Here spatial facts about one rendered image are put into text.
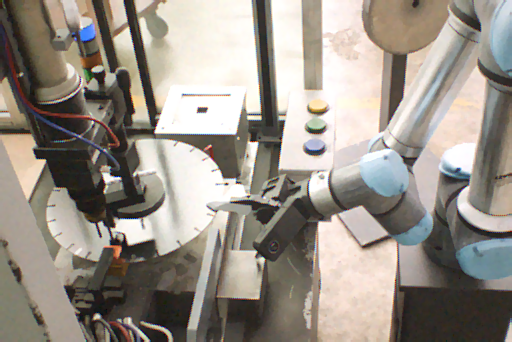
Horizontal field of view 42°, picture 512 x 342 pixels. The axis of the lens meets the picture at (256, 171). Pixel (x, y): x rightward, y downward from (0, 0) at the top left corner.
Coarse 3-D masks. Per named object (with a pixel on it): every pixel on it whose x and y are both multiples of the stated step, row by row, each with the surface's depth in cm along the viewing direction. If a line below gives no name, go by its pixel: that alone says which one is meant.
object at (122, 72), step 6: (120, 72) 96; (126, 72) 97; (120, 78) 97; (126, 78) 97; (120, 84) 98; (126, 84) 98; (126, 90) 98; (126, 96) 99; (126, 102) 100; (132, 102) 101; (126, 108) 101; (132, 108) 101; (132, 114) 102
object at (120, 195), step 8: (128, 184) 112; (112, 192) 115; (120, 192) 115; (128, 192) 113; (136, 192) 114; (112, 200) 113; (120, 200) 113; (128, 200) 114; (136, 200) 114; (144, 200) 115; (112, 208) 114; (112, 216) 115; (120, 216) 118; (104, 224) 117; (112, 224) 116
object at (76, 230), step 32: (160, 160) 132; (192, 160) 131; (64, 192) 127; (192, 192) 125; (64, 224) 121; (128, 224) 120; (160, 224) 119; (192, 224) 118; (96, 256) 114; (128, 256) 114
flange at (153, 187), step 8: (144, 176) 127; (152, 176) 127; (120, 184) 126; (144, 184) 123; (152, 184) 125; (160, 184) 125; (144, 192) 123; (152, 192) 124; (160, 192) 124; (152, 200) 122; (160, 200) 123; (120, 208) 121; (128, 208) 121; (136, 208) 121; (144, 208) 121; (152, 208) 122
